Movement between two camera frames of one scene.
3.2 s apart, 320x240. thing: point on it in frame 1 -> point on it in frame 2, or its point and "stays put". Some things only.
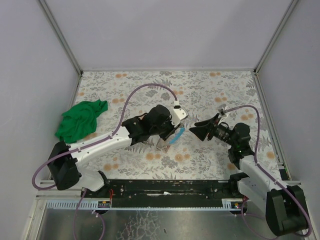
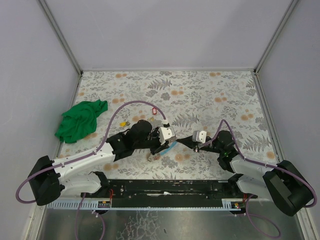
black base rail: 166,193 stays put
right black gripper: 210,130 -> 199,144
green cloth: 80,120 stays put
